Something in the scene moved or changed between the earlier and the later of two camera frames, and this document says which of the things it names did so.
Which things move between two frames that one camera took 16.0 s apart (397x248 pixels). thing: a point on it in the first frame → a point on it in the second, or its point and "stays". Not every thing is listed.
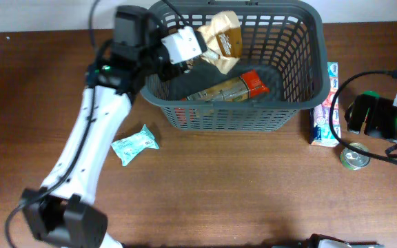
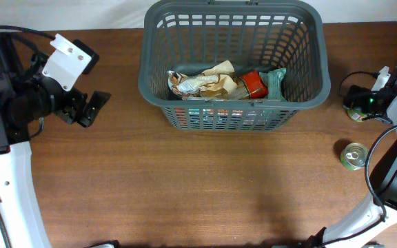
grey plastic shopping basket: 282,42 stays
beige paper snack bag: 222,35 → 216,83
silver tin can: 353,160 stays
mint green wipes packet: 131,147 → 273,80
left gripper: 174,69 → 72,111
